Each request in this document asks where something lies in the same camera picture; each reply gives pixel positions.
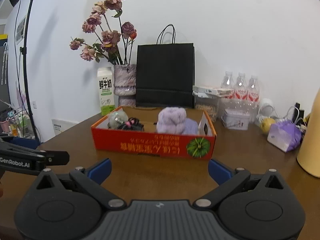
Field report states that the purple ceramic vase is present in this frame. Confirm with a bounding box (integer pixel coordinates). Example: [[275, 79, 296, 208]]
[[114, 64, 136, 107]]

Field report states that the grey braided charging cable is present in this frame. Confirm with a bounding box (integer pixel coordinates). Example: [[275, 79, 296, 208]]
[[116, 116, 145, 131]]

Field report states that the yellow green pear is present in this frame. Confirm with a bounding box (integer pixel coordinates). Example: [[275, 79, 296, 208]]
[[259, 118, 276, 134]]

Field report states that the black light stand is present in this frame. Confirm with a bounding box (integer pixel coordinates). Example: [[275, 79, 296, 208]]
[[9, 0, 40, 145]]

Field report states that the green white milk carton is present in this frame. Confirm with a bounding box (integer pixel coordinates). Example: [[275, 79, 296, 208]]
[[97, 67, 116, 116]]

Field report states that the red cardboard pumpkin box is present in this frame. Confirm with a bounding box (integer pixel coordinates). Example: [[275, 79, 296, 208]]
[[91, 106, 217, 160]]

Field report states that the white rectangular tin box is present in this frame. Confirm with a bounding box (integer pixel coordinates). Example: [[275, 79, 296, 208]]
[[221, 109, 250, 131]]

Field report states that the left water bottle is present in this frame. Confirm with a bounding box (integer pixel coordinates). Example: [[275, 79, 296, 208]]
[[221, 71, 234, 110]]

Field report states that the purple white tissue pack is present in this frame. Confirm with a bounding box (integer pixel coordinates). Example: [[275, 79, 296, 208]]
[[267, 120, 302, 153]]

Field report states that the yellow thermos jug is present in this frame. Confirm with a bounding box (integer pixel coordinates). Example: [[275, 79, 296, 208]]
[[297, 91, 320, 178]]

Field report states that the water bottle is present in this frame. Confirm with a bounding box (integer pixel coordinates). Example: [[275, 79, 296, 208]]
[[247, 75, 260, 113], [234, 73, 248, 111], [221, 71, 234, 110]]

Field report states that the black paper shopping bag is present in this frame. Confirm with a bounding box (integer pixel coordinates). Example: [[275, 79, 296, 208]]
[[136, 24, 195, 108]]

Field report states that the purple knitted drawstring bag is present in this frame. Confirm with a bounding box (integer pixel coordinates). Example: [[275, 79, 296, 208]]
[[182, 118, 199, 135]]

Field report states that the right water bottle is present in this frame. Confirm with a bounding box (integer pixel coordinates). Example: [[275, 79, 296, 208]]
[[247, 75, 260, 113]]

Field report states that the middle water bottle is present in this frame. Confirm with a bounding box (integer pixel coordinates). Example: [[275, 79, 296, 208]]
[[234, 73, 248, 111]]

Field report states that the dried pink rose bouquet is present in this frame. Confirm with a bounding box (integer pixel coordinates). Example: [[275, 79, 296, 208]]
[[69, 0, 137, 66]]

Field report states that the clear food storage container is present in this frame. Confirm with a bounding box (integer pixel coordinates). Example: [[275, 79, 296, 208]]
[[193, 86, 234, 122]]

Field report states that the white round charger with cable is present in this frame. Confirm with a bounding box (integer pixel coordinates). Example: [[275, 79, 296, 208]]
[[254, 99, 295, 126]]

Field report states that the iridescent pouch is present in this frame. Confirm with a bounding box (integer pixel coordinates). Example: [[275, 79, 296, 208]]
[[108, 111, 129, 129]]

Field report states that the fluffy lilac plush pouch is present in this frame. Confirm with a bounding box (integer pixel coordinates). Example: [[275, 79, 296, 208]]
[[156, 107, 187, 134]]

